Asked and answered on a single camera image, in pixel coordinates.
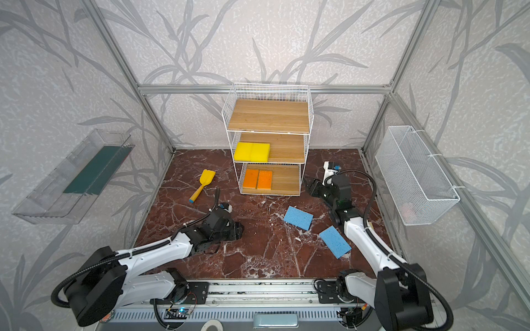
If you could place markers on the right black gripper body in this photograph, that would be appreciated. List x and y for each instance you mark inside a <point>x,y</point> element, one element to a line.
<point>321,189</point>

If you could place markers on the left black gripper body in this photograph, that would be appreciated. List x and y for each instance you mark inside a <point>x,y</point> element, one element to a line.
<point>231,230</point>

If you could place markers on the blue cellulose sponge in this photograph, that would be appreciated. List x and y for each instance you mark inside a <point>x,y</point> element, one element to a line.
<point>335,242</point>
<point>298,218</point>

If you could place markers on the beige orange scrub sponge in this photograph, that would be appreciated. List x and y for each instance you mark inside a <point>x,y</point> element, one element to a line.
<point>251,179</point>

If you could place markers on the yellow foam sponge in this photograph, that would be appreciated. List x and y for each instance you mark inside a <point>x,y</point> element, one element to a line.
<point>260,152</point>
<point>243,152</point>

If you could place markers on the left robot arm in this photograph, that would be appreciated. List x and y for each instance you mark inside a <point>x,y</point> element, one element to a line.
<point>111,279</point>

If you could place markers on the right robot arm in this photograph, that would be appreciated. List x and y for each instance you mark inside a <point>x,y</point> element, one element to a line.
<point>399,293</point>

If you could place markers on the yellow toy shovel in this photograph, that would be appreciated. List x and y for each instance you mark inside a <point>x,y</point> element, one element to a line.
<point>205,180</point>

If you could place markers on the green circuit board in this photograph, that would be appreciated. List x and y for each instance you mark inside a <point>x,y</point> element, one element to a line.
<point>178,313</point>

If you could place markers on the light blue rectangular box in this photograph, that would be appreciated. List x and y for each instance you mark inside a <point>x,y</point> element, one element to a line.
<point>282,320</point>

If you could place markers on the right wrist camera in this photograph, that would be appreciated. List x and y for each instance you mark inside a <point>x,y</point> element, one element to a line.
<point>330,169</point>

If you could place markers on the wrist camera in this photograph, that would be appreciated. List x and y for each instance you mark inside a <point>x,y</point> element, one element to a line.
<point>330,169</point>
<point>225,206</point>

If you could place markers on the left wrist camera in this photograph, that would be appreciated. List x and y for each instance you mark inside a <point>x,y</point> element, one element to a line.
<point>225,206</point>

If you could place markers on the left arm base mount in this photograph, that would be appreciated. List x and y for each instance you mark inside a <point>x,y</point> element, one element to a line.
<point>192,293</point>

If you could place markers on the white wire wooden shelf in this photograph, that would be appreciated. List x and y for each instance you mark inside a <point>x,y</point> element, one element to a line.
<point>281,115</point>

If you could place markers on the white wire wall basket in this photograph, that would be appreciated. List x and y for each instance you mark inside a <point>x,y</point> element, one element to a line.
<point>417,184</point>

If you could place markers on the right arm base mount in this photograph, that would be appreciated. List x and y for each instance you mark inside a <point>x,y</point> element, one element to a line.
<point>327,291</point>

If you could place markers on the clear plastic wall tray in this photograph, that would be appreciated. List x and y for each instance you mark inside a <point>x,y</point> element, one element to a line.
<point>66,195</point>

